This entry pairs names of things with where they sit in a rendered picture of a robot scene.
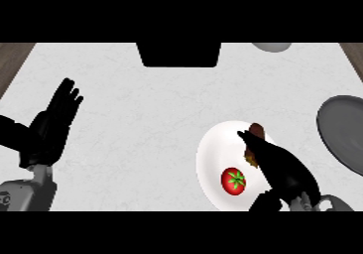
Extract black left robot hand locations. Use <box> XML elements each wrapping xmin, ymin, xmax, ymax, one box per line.
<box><xmin>0</xmin><ymin>77</ymin><xmax>86</xmax><ymax>171</ymax></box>

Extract red tomato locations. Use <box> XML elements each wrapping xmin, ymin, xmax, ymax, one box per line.
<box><xmin>220</xmin><ymin>167</ymin><xmax>248</xmax><ymax>196</ymax></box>

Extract brown food piece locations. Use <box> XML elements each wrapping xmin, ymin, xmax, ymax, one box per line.
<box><xmin>244</xmin><ymin>122</ymin><xmax>268</xmax><ymax>170</ymax></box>

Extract pale grey round object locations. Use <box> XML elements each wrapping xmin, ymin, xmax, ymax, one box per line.
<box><xmin>251</xmin><ymin>43</ymin><xmax>293</xmax><ymax>54</ymax></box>

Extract white oval plate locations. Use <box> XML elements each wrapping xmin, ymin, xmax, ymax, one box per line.
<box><xmin>195</xmin><ymin>120</ymin><xmax>284</xmax><ymax>212</ymax></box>

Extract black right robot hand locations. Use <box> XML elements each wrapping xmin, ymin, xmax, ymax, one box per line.
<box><xmin>237</xmin><ymin>130</ymin><xmax>322</xmax><ymax>212</ymax></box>

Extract black box appliance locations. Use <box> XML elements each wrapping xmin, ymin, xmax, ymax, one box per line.
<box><xmin>135</xmin><ymin>43</ymin><xmax>223</xmax><ymax>68</ymax></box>

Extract dark grey pan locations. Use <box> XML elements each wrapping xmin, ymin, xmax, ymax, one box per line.
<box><xmin>315</xmin><ymin>94</ymin><xmax>363</xmax><ymax>179</ymax></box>

